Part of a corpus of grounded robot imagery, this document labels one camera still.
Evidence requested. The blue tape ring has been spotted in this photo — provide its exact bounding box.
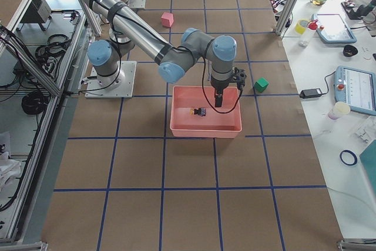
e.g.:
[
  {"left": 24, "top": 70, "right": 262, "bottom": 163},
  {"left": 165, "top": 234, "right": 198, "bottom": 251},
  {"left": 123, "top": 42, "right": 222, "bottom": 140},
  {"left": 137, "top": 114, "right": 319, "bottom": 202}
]
[{"left": 340, "top": 150, "right": 359, "bottom": 167}]

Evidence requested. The green cube near bin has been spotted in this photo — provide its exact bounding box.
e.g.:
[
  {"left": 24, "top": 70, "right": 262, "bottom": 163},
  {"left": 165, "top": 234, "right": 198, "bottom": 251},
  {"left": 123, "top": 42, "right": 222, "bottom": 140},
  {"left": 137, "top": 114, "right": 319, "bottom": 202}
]
[{"left": 254, "top": 77, "right": 269, "bottom": 93}]

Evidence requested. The yellow tape roll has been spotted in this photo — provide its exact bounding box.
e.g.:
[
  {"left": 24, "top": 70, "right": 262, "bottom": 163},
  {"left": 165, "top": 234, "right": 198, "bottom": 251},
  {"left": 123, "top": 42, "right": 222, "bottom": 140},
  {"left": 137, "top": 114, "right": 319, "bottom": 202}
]
[{"left": 294, "top": 19, "right": 309, "bottom": 35}]

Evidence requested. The aluminium frame post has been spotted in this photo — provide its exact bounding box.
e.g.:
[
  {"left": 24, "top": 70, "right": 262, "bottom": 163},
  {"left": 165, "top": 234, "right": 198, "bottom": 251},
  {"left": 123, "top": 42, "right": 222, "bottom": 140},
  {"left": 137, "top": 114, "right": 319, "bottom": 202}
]
[{"left": 273, "top": 0, "right": 313, "bottom": 37}]

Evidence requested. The pink cube centre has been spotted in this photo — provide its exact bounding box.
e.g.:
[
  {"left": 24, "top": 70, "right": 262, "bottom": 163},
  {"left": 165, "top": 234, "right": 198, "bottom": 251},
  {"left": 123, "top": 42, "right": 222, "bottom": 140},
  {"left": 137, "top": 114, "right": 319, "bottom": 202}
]
[{"left": 160, "top": 12, "right": 174, "bottom": 28}]

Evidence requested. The black bowl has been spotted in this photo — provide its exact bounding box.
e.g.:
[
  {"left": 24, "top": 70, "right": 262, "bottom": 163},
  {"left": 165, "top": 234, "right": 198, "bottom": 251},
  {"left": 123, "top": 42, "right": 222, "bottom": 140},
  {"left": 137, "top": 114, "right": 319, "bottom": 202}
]
[{"left": 343, "top": 45, "right": 358, "bottom": 58}]

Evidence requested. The pink plastic bin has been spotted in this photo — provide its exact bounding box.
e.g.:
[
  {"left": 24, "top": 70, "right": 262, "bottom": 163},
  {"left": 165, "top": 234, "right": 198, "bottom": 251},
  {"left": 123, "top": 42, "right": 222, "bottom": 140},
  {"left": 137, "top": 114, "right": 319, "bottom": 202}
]
[{"left": 170, "top": 86, "right": 242, "bottom": 138}]

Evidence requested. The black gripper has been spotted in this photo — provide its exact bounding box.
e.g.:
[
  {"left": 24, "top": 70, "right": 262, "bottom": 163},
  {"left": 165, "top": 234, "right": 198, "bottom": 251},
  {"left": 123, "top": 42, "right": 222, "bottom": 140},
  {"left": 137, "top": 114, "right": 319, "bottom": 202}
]
[{"left": 213, "top": 82, "right": 227, "bottom": 107}]

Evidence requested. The black power adapter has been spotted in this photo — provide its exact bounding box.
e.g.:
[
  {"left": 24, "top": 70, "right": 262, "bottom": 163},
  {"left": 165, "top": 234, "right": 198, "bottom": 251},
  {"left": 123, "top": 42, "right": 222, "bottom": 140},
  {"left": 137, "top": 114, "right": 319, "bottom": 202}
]
[{"left": 299, "top": 88, "right": 323, "bottom": 99}]

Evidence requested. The teach pendant far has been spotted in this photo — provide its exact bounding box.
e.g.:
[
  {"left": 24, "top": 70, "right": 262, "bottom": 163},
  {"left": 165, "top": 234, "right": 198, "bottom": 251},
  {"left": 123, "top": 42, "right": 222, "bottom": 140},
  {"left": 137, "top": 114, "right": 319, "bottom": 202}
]
[{"left": 311, "top": 13, "right": 357, "bottom": 44}]

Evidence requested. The clear plastic bottle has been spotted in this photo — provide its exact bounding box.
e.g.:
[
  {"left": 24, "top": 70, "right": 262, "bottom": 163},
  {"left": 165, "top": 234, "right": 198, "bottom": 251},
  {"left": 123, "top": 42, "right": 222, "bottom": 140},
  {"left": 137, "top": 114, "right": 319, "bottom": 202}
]
[{"left": 298, "top": 19, "right": 318, "bottom": 48}]

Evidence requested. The teach pendant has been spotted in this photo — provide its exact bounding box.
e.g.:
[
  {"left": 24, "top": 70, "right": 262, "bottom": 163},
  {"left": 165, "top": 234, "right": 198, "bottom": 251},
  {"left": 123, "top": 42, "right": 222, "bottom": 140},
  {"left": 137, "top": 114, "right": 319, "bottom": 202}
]
[
  {"left": 311, "top": 13, "right": 357, "bottom": 44},
  {"left": 334, "top": 66, "right": 375, "bottom": 116}
]

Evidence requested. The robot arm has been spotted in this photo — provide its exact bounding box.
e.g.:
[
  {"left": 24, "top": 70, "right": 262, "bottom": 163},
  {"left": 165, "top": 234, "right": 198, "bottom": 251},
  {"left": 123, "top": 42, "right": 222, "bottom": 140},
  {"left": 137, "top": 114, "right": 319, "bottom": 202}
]
[{"left": 84, "top": 0, "right": 244, "bottom": 108}]

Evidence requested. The teach pendant near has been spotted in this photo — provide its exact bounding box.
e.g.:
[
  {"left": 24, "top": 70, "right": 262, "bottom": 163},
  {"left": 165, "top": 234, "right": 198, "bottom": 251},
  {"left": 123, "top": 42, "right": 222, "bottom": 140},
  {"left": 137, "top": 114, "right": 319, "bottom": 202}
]
[{"left": 334, "top": 66, "right": 375, "bottom": 116}]

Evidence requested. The grey electronics box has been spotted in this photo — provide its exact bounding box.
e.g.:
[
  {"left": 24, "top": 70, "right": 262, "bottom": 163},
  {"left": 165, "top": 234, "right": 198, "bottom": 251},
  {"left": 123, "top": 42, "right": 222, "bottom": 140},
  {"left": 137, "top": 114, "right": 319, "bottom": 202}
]
[{"left": 21, "top": 0, "right": 52, "bottom": 31}]

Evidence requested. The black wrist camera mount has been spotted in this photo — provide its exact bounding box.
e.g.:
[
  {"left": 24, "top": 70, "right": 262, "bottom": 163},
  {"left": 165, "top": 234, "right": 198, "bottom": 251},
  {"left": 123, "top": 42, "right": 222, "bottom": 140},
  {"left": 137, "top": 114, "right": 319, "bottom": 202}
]
[{"left": 231, "top": 67, "right": 247, "bottom": 91}]

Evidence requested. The paper cup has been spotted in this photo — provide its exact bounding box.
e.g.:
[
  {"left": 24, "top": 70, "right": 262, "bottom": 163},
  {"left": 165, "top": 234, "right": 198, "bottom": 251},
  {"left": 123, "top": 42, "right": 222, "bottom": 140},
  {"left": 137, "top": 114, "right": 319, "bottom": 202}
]
[{"left": 327, "top": 101, "right": 351, "bottom": 120}]

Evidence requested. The yellow push button switch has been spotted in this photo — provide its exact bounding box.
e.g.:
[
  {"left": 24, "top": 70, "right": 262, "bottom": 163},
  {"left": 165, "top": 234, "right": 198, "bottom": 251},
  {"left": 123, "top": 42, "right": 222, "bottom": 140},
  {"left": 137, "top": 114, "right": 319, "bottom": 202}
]
[{"left": 190, "top": 108, "right": 206, "bottom": 116}]

